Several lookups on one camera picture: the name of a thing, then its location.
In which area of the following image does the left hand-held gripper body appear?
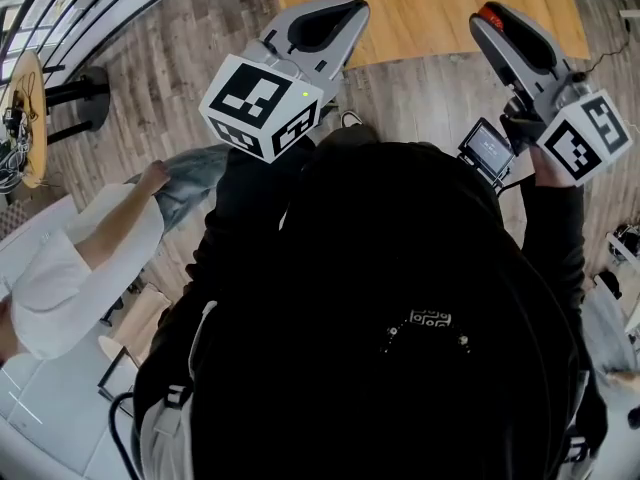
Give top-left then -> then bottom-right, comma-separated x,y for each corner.
198,30 -> 346,164

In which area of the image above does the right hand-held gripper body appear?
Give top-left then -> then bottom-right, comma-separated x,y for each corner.
499,65 -> 633,188

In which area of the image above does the small red object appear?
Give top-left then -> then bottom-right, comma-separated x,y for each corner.
477,6 -> 507,32

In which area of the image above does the person's right forearm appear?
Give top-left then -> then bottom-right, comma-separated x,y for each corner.
519,147 -> 586,319

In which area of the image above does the person's left forearm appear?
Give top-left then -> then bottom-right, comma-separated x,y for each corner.
187,137 -> 316,289

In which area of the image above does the small black display monitor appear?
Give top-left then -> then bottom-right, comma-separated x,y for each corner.
457,116 -> 516,184

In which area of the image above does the black bag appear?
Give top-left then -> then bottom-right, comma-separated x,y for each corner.
612,223 -> 640,262
597,270 -> 624,299

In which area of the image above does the person's black jacket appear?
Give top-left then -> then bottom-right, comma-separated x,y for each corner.
132,125 -> 609,480

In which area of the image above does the black framed white board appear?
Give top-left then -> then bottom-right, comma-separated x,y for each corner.
97,347 -> 139,404

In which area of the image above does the black floor cable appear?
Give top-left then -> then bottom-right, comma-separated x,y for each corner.
584,37 -> 632,75

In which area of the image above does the black monitor cable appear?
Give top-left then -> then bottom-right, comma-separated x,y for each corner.
497,175 -> 532,195

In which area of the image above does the round wooden pedestal table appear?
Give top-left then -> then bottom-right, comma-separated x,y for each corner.
0,50 -> 112,204

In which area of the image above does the patterned bead necklace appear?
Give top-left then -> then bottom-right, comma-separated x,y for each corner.
382,309 -> 474,357

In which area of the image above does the tangle of black cables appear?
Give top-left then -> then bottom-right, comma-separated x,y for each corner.
0,80 -> 39,194

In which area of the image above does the grey backpack strap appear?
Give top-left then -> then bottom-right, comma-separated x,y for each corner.
139,300 -> 219,480
564,367 -> 601,480

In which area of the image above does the thick black cable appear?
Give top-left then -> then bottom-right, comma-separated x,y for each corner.
108,391 -> 144,480

